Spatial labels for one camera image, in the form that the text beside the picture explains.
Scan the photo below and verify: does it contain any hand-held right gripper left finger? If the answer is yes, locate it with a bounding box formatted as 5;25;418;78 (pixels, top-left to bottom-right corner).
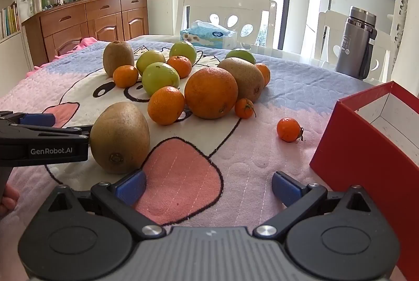
41;170;166;240

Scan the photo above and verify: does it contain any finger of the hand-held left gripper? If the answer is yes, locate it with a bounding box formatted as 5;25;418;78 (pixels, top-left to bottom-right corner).
0;111;56;128
49;124;94;139

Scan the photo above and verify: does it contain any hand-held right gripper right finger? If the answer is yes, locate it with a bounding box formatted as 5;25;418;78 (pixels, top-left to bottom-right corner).
253;170;377;239

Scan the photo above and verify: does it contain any large brown kiwi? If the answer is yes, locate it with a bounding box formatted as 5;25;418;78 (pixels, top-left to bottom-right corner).
90;101;151;175

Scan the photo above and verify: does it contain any red cardboard box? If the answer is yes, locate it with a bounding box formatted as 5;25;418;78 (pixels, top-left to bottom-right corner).
310;81;419;281

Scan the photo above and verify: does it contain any large orange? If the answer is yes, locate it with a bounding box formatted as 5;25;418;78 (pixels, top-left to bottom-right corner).
184;67;239;120

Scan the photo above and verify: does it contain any person's left hand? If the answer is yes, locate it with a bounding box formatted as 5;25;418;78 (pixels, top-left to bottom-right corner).
0;184;21;220

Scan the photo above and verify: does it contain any cartoon cat printed blanket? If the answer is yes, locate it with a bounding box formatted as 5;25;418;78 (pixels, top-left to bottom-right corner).
0;35;403;281

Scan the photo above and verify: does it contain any small tangerine with stem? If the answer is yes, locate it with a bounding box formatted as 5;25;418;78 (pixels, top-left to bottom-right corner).
234;98;256;119
277;118;305;143

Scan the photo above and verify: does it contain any green jujube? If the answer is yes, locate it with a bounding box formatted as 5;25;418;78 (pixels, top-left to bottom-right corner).
225;49;256;64
169;41;197;65
142;62;180;97
136;49;166;75

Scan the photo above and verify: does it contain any wooden sideboard cabinet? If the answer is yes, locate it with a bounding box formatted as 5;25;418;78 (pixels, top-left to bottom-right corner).
22;0;149;67

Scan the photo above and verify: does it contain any white bookshelf with books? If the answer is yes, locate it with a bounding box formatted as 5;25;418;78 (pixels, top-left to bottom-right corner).
0;0;33;72

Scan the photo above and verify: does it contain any blue tissue pack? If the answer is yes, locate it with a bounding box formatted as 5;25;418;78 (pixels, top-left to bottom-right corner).
180;20;238;49

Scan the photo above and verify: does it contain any grey thermos bottle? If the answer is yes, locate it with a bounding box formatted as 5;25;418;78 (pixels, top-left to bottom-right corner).
335;6;378;80

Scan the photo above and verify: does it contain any white chair with paw cutouts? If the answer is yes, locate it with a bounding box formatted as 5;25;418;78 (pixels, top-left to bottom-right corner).
312;10;398;82
178;0;278;50

